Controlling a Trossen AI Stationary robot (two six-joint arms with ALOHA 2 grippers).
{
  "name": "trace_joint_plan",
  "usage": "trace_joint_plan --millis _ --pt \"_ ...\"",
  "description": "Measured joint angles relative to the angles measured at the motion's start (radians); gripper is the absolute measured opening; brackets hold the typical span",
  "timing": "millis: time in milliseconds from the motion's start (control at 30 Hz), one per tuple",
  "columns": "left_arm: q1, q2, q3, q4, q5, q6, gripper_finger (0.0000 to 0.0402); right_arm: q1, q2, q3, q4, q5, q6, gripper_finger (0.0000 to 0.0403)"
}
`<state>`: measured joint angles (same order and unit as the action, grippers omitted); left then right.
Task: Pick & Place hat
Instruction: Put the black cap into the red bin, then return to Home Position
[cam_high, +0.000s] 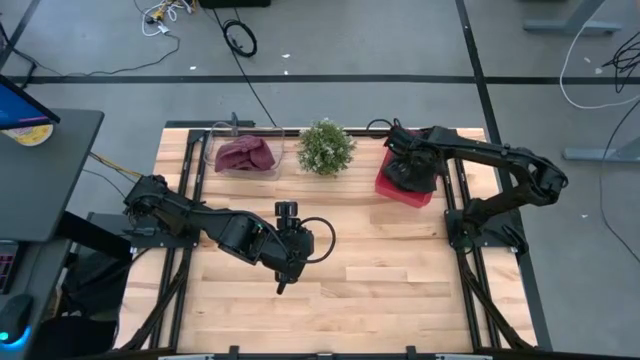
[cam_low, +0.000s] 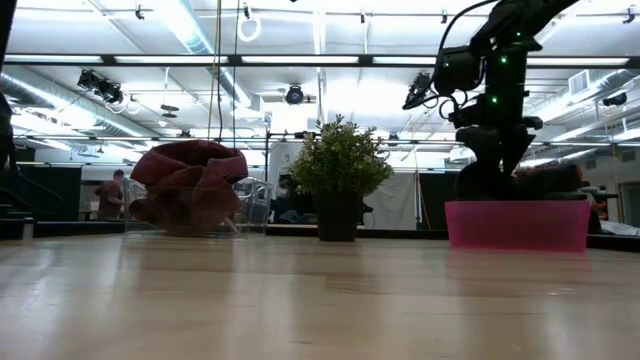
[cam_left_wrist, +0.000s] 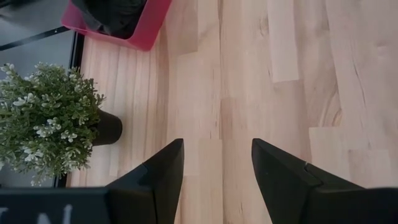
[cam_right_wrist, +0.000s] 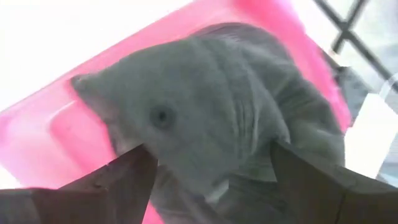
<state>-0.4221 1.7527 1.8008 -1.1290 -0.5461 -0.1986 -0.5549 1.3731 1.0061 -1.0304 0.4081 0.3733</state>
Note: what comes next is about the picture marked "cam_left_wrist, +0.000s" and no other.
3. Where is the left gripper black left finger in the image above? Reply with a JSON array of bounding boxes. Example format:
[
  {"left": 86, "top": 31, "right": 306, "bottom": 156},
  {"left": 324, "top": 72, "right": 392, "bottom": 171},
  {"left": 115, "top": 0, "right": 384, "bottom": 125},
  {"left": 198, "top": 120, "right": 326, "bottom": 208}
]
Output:
[{"left": 105, "top": 138, "right": 185, "bottom": 224}]

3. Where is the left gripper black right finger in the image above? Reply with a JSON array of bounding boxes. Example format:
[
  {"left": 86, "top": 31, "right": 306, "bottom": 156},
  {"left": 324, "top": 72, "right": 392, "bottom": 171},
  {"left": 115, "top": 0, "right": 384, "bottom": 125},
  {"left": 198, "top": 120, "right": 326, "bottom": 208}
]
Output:
[{"left": 251, "top": 138, "right": 364, "bottom": 224}]

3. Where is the grey-green cloth pile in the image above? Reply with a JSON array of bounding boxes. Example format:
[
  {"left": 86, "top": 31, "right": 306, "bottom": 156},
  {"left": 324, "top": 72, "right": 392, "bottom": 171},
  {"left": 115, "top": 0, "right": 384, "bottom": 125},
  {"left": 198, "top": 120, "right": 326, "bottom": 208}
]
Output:
[{"left": 88, "top": 0, "right": 147, "bottom": 40}]

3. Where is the green artificial potted plant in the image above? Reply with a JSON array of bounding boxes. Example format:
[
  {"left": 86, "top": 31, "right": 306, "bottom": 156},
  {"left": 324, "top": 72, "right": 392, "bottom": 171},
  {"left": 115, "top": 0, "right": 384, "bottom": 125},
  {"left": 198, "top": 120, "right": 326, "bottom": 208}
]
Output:
[{"left": 0, "top": 62, "right": 123, "bottom": 187}]

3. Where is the red plastic bin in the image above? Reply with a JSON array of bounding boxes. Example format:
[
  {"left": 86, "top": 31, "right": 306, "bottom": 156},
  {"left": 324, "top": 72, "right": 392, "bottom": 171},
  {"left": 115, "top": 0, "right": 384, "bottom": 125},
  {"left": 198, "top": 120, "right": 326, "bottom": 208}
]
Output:
[{"left": 61, "top": 0, "right": 173, "bottom": 52}]

